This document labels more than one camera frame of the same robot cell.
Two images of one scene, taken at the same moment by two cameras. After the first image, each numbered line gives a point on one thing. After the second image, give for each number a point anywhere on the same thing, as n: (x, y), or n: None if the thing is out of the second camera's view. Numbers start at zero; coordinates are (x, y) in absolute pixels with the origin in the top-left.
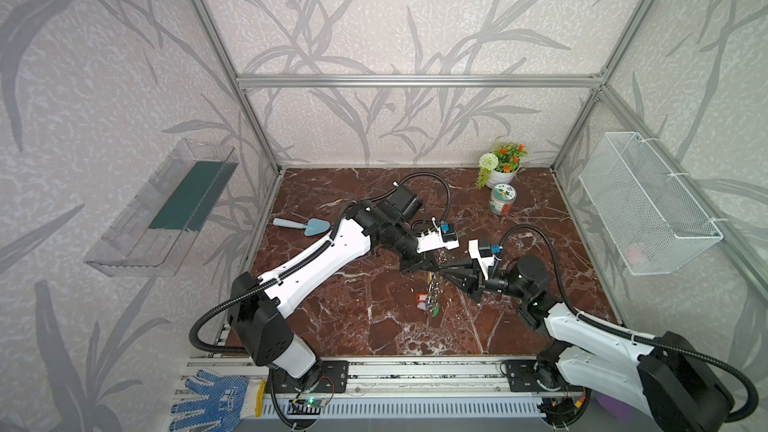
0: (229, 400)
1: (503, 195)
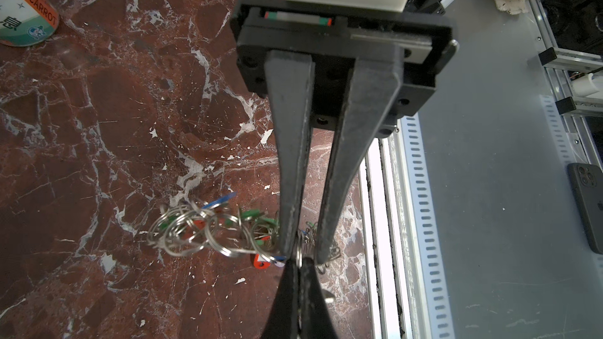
0: None
1: (27, 17)
